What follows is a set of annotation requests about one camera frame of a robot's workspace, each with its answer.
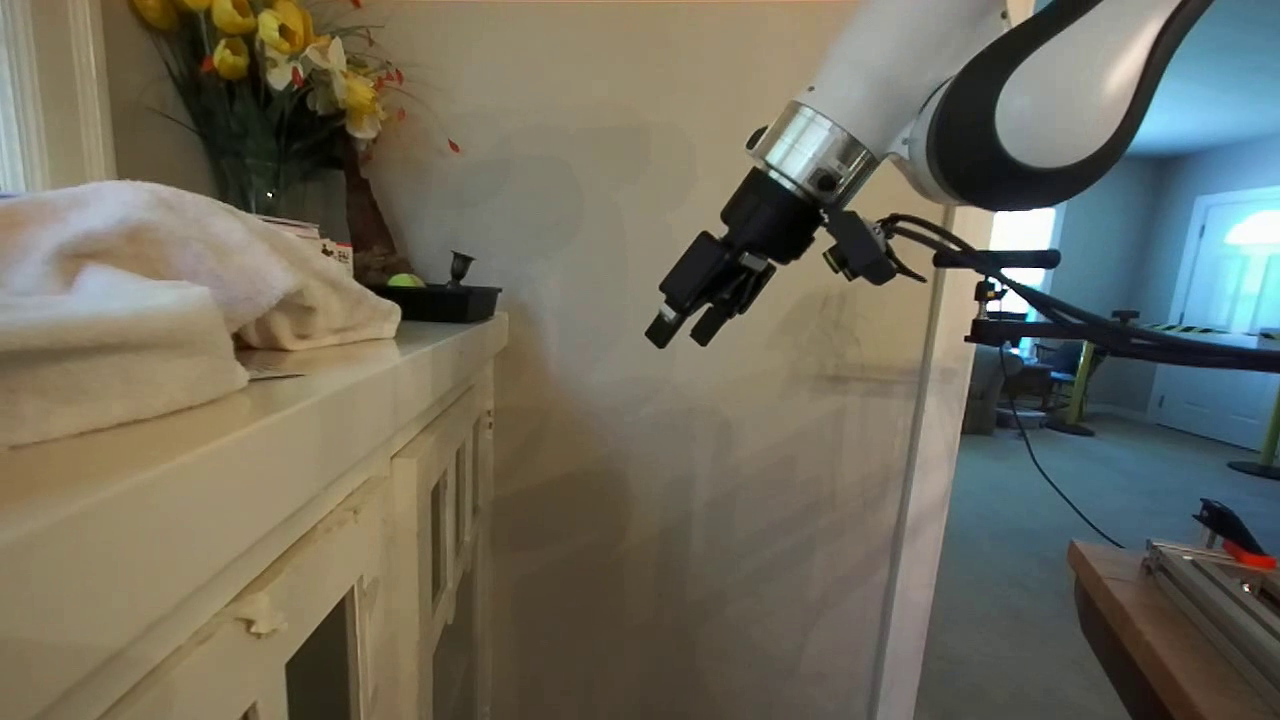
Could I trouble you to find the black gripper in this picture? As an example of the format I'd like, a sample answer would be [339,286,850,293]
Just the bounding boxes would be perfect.
[644,167,831,354]

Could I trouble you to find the white cabinet with glass doors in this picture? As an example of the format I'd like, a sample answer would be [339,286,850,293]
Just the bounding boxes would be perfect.
[0,311,513,720]

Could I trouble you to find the black tray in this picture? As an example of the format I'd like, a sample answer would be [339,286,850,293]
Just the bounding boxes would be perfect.
[363,275,509,330]

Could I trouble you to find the brown vase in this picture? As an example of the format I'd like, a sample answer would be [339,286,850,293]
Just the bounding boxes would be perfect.
[336,157,406,287]

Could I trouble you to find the green stand leg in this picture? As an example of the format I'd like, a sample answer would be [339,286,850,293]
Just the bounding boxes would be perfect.
[1057,336,1111,440]
[1226,384,1280,484]

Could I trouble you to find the glass flower vase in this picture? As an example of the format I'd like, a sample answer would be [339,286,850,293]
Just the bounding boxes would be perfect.
[195,98,356,252]

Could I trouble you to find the yellow and white flower bouquet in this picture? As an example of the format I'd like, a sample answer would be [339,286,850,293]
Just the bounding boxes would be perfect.
[125,0,464,157]

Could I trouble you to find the red and black clamp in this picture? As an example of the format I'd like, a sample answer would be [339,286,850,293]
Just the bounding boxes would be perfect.
[1191,497,1275,578]

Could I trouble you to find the cream towel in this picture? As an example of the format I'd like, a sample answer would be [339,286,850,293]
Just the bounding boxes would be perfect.
[0,176,406,453]

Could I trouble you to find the metal rails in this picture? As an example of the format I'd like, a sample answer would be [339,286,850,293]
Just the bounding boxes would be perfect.
[1140,538,1280,697]

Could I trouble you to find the black cable bracket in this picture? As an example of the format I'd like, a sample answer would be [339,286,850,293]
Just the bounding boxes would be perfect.
[820,207,934,287]

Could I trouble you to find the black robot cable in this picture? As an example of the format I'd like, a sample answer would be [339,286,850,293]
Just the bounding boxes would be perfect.
[878,213,1018,274]

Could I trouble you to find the black stereo camera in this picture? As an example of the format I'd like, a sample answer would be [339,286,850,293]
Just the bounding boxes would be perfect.
[934,245,1065,275]

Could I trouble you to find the black floor cable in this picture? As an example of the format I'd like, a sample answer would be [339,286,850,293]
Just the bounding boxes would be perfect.
[1005,396,1128,553]

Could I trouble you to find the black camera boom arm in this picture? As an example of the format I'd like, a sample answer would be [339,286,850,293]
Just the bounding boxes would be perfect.
[963,274,1280,375]

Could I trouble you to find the white window frame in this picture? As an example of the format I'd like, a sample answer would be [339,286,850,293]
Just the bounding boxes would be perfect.
[0,0,118,198]

